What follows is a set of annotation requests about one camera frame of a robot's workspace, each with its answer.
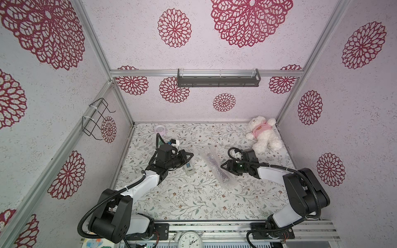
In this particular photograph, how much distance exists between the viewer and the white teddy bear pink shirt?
0.98m

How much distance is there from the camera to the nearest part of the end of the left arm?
2.13 ft

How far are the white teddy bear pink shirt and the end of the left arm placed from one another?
523 mm
